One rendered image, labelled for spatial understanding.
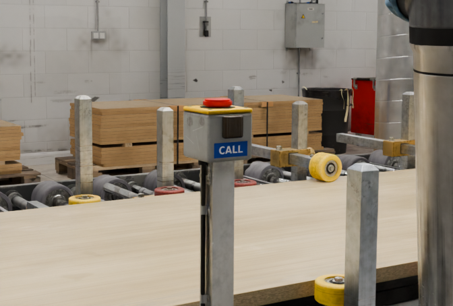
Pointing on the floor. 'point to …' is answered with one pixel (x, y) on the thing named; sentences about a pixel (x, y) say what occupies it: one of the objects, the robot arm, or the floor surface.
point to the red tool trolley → (363, 106)
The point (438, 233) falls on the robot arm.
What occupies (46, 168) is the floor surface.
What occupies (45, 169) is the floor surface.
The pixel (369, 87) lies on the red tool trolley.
